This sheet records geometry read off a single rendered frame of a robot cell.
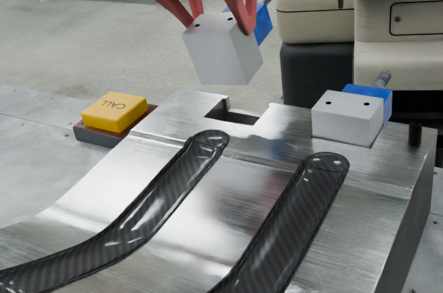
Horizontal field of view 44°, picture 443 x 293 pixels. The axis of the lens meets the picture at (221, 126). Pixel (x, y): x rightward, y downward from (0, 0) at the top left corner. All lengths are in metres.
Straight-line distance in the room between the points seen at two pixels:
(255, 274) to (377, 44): 0.54
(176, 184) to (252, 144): 0.07
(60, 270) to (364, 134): 0.25
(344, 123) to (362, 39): 0.41
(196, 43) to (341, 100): 0.13
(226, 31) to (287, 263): 0.19
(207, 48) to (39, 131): 0.35
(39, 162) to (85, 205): 0.25
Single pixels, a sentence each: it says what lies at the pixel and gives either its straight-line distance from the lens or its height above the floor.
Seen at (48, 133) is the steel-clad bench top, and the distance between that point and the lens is 0.75.
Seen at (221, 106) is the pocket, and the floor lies 0.88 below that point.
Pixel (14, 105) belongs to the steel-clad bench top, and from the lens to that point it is 0.85.
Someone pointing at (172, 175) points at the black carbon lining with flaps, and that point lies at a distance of 0.46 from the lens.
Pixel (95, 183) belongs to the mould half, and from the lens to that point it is 0.47.
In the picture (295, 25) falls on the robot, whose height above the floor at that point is 0.74.
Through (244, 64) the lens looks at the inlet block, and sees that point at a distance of 0.47.
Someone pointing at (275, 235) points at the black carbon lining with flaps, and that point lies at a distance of 0.39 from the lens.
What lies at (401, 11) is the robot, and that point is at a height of 0.85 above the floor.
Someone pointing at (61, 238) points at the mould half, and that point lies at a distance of 0.42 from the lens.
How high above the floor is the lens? 1.15
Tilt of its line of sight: 31 degrees down
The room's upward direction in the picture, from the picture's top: 9 degrees counter-clockwise
